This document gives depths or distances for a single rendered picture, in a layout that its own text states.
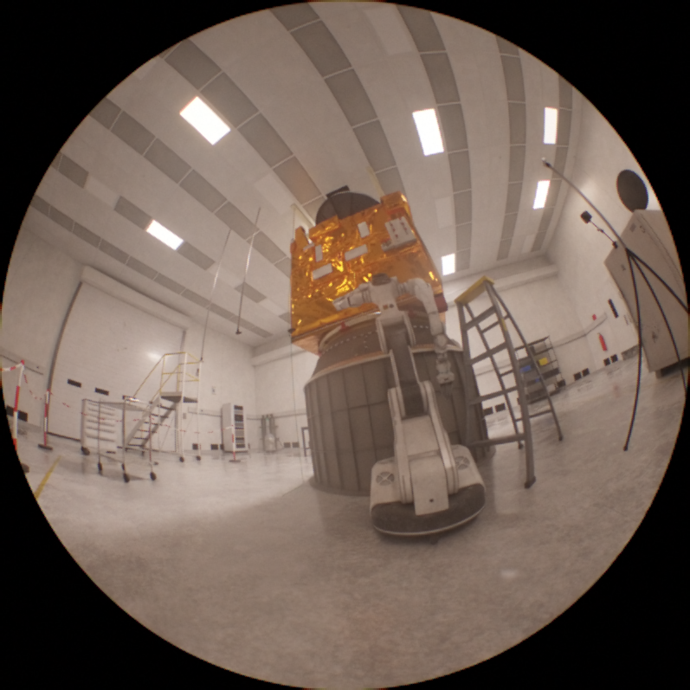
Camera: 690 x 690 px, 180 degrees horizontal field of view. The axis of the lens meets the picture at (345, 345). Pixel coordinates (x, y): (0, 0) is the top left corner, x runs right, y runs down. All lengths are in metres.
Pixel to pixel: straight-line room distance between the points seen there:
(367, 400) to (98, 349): 7.81
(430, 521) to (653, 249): 2.93
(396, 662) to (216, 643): 0.41
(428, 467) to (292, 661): 0.81
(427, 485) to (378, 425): 1.05
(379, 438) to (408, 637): 1.54
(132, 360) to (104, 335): 1.34
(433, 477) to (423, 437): 0.20
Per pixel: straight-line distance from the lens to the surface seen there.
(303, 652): 0.70
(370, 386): 1.90
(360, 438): 1.92
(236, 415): 9.17
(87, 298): 8.77
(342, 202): 4.23
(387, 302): 1.50
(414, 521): 0.97
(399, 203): 3.40
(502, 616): 0.72
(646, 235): 2.96
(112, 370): 8.15
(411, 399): 1.06
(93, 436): 4.81
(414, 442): 1.00
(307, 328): 2.78
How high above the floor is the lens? 0.57
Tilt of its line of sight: 22 degrees up
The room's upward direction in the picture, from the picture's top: 8 degrees counter-clockwise
